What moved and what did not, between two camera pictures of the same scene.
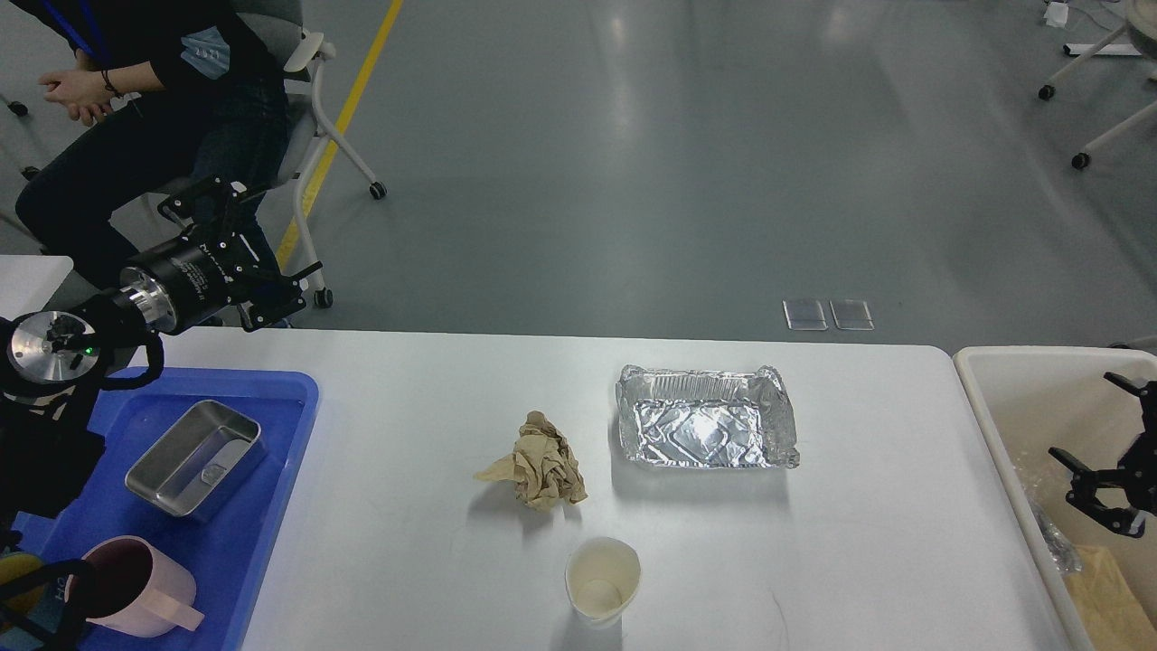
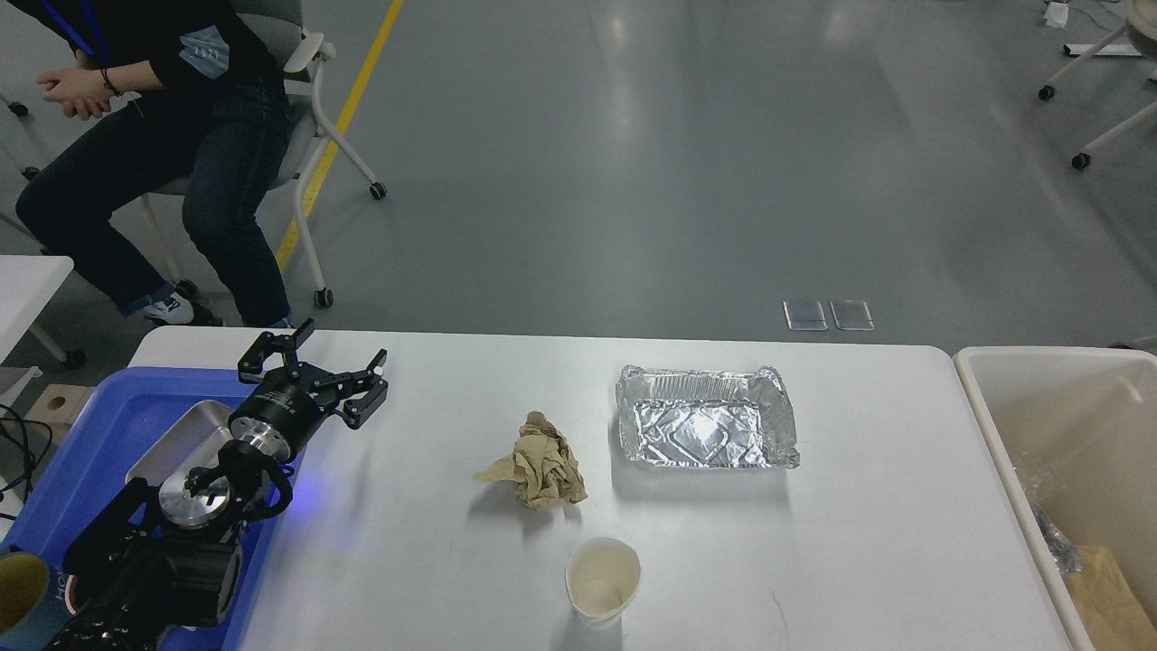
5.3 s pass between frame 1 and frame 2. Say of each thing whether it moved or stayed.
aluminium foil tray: stayed
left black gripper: moved
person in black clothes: stayed
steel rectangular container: stayed
